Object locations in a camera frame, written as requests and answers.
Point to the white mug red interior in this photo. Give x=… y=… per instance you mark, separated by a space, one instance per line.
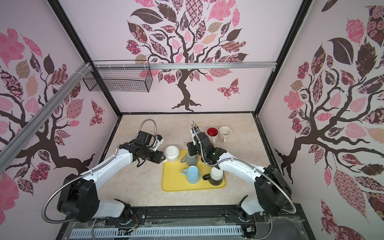
x=213 y=134

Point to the back aluminium rail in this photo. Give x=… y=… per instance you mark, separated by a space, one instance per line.
x=189 y=66

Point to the black mug white base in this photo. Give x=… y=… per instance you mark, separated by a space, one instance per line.
x=215 y=177

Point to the black wire basket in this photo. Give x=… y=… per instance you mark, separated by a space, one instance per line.
x=120 y=76

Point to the white ribbed-base mug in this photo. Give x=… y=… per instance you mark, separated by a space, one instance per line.
x=172 y=154

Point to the pale pink mug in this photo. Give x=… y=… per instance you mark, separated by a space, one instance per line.
x=224 y=133

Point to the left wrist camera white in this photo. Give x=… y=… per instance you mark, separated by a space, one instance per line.
x=159 y=141

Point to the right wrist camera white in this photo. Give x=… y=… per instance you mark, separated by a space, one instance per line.
x=194 y=131

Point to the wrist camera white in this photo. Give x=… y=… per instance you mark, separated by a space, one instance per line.
x=194 y=131
x=159 y=141

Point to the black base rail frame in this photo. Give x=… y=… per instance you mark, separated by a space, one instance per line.
x=260 y=226

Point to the yellow plastic tray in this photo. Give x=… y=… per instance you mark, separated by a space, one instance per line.
x=178 y=176

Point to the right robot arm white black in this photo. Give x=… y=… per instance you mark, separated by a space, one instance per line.
x=273 y=196

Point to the light blue mug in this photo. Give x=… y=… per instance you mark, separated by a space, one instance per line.
x=192 y=173

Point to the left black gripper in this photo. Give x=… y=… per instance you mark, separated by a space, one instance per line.
x=157 y=158

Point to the grey mug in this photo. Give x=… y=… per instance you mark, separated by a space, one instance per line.
x=190 y=160

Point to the aluminium rail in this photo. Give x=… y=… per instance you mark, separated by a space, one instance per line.
x=189 y=66
x=12 y=149

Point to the white slotted cable duct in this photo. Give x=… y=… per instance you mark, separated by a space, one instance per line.
x=119 y=233

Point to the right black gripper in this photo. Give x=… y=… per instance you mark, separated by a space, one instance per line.
x=192 y=149

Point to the left aluminium rail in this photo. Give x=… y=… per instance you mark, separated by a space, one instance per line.
x=12 y=149

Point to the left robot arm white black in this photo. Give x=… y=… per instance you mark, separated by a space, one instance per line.
x=79 y=199

